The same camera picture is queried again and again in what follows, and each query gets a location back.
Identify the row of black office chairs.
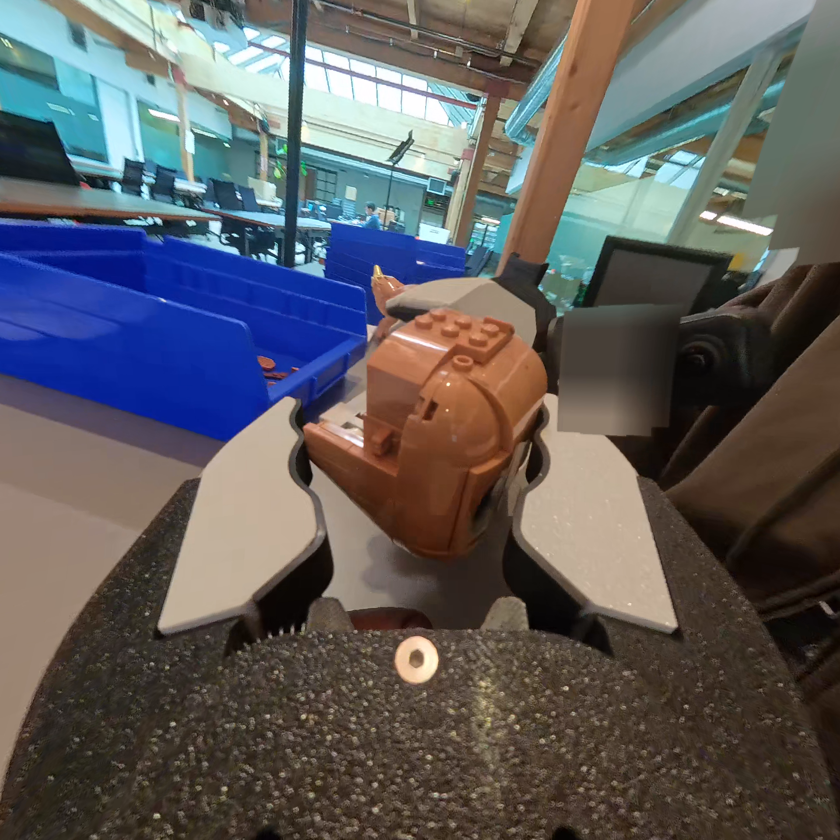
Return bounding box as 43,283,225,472
121,157,277,257

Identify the black building column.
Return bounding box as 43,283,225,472
279,0,311,266

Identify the long brown desk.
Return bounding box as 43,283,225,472
0,177,221,224

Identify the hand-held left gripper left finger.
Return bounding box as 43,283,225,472
157,397,330,636

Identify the brown lego head model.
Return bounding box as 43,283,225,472
305,308,549,560

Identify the tan lego creature model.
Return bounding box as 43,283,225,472
369,264,404,336

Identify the stack of blue bins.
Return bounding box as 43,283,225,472
325,222,468,293

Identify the black framed monitor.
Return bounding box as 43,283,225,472
581,235,735,309

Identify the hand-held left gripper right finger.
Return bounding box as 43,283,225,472
504,400,679,635

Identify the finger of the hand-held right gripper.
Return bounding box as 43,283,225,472
384,276,538,352

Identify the wooden building column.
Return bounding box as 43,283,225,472
492,0,636,277

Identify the silver ventilation duct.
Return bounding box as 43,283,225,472
505,33,567,142

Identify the person's brown jacket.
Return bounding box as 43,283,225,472
620,262,840,742

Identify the blue plastic parts bin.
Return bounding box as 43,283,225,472
0,252,368,442

